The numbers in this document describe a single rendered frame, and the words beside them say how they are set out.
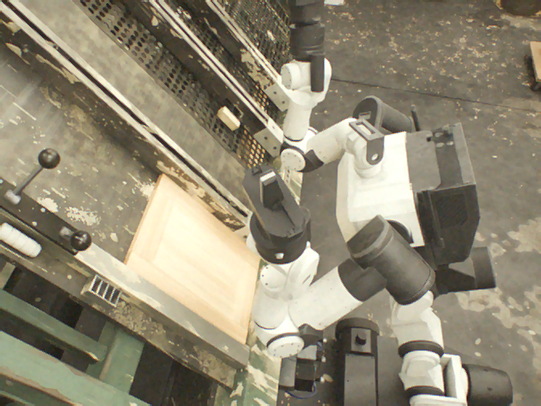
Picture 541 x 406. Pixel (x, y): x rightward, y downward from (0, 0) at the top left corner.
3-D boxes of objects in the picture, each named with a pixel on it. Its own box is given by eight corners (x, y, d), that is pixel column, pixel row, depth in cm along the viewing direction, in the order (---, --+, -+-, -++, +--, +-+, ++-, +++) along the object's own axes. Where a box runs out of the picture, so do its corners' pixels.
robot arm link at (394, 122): (369, 128, 135) (410, 109, 125) (371, 156, 132) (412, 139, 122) (341, 113, 128) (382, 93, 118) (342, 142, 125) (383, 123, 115)
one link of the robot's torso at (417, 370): (439, 363, 190) (438, 300, 157) (445, 414, 176) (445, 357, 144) (400, 363, 194) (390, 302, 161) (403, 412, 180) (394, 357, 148)
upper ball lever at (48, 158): (14, 212, 85) (64, 162, 83) (-5, 200, 83) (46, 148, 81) (18, 202, 88) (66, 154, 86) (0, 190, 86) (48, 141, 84)
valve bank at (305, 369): (320, 421, 142) (327, 391, 125) (273, 416, 143) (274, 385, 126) (327, 283, 176) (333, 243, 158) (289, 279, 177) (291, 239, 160)
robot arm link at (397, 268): (375, 292, 102) (427, 258, 96) (375, 319, 94) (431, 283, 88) (338, 256, 100) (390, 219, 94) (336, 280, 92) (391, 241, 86)
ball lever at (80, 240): (66, 246, 93) (86, 257, 82) (50, 236, 91) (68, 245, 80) (77, 230, 94) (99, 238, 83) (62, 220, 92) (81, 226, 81)
